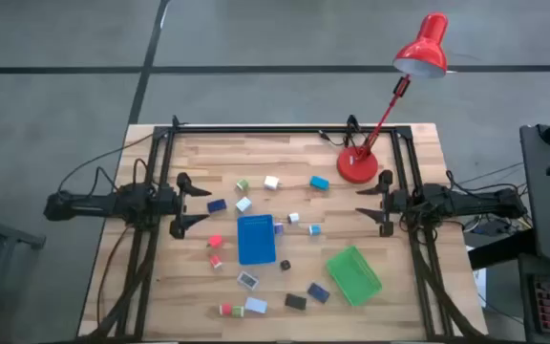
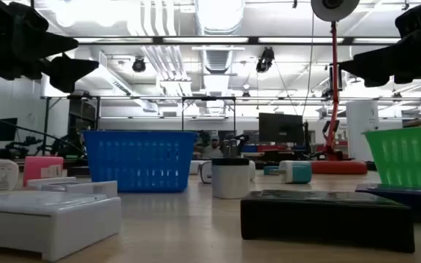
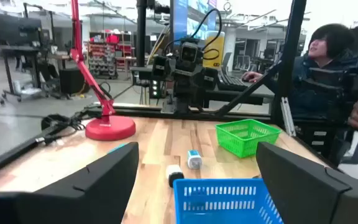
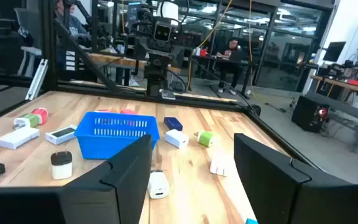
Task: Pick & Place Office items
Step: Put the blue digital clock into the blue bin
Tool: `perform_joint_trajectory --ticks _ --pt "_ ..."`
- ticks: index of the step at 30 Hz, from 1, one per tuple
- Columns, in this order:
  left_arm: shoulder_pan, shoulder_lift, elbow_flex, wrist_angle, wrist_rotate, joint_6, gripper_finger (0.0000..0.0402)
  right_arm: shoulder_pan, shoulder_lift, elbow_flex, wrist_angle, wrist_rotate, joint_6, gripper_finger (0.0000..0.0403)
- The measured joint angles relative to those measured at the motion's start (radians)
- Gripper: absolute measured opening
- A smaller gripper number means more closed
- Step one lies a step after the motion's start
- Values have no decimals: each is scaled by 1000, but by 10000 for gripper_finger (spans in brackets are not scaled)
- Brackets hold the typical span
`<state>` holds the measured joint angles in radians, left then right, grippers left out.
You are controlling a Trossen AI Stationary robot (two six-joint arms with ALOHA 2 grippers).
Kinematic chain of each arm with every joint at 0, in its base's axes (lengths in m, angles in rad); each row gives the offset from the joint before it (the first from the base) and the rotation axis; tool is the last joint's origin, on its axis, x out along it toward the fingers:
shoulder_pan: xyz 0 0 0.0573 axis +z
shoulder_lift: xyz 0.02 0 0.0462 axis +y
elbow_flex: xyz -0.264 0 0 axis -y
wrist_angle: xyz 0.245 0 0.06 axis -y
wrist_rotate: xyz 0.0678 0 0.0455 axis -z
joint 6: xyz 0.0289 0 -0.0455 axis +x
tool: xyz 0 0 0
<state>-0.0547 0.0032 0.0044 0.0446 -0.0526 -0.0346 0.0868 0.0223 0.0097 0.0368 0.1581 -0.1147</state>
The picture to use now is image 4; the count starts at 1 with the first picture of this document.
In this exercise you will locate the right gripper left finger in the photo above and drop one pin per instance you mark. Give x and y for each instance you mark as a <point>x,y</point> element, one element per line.
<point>104,193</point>

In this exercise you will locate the black background desk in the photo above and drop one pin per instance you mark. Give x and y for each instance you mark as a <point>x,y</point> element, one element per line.
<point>247,63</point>

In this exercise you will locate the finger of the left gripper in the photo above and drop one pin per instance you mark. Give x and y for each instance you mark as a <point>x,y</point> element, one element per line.
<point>178,56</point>
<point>141,48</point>

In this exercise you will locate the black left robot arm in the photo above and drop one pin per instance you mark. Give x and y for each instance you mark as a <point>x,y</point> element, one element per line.
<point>155,77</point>

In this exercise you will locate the white charger with black rim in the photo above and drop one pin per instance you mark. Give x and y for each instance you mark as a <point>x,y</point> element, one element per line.
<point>158,185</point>

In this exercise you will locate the black monitor on workbench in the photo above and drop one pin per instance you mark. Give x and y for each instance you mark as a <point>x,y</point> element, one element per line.
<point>334,51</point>

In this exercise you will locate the dark blue power bank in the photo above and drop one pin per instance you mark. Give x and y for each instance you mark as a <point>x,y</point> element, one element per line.
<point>172,123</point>

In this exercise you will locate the wooden background table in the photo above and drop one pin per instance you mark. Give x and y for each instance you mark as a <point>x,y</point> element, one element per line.
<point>113,59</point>

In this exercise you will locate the wooden workbench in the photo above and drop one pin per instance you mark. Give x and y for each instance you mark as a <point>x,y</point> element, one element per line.
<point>337,82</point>

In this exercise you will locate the grey metal bench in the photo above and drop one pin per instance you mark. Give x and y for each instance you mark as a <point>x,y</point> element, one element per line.
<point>346,110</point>

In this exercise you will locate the green white wall charger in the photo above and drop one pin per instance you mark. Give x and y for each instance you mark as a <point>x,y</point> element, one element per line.
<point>26,120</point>
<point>206,139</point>

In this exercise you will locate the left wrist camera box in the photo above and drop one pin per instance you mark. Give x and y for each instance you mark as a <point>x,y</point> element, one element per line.
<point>162,32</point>

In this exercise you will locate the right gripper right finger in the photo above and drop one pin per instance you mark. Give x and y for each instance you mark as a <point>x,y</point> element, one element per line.
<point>275,186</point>

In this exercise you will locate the blue plastic basket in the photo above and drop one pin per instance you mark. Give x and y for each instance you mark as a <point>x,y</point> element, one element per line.
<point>98,146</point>

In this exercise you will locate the person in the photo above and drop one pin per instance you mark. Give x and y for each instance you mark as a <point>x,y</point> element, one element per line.
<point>228,51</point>
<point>73,29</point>

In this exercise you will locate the silver aluminium extrusion bar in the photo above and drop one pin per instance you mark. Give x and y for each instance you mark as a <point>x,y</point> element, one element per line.
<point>36,79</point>

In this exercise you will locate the white cube wall charger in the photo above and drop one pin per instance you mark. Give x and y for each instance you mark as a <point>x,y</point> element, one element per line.
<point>219,165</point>
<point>176,138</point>

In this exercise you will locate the white power bank with screen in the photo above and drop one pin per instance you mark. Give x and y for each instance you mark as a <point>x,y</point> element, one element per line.
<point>61,135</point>

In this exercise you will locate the black computer tower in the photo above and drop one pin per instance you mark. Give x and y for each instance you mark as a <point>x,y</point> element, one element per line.
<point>306,115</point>

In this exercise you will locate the white charger with black top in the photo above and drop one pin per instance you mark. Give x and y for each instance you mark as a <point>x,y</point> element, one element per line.
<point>61,169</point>

